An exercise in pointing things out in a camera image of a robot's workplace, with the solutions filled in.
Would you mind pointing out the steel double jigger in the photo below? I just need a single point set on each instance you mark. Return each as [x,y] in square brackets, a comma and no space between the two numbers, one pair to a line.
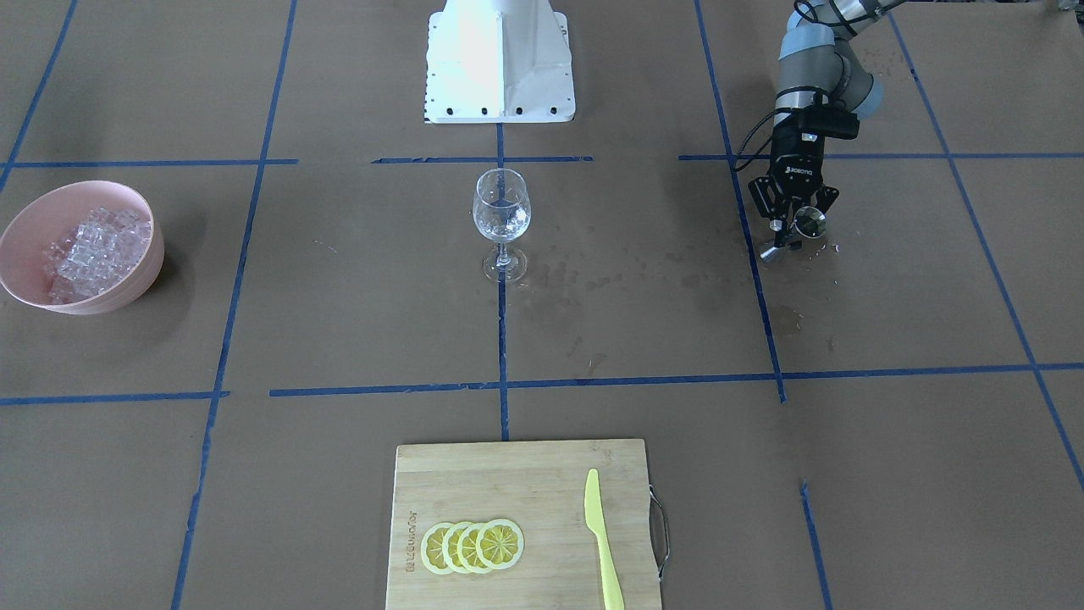
[809,223]

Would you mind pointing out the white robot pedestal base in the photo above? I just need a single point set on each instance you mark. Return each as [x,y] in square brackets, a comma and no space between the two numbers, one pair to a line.
[498,62]

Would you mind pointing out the yellow plastic knife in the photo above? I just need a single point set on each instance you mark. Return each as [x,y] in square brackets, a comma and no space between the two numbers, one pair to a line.
[594,518]

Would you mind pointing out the clear ice cube pile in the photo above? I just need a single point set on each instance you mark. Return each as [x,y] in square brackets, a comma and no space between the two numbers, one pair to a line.
[96,255]

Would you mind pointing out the lemon slice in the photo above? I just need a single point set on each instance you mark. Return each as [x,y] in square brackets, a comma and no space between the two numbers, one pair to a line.
[433,556]
[467,549]
[499,544]
[450,546]

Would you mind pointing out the pink plastic bowl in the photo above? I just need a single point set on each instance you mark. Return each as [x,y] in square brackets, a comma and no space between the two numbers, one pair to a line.
[55,214]

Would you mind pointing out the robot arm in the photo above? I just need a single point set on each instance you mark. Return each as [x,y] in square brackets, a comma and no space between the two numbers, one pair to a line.
[823,93]

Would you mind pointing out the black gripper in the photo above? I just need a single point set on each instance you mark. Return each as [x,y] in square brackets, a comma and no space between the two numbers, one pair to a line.
[797,161]

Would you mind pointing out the bamboo cutting board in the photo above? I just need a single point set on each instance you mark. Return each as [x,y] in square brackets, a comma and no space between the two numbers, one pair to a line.
[540,486]

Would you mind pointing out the clear wine glass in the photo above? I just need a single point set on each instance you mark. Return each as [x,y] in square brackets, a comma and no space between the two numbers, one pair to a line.
[502,213]

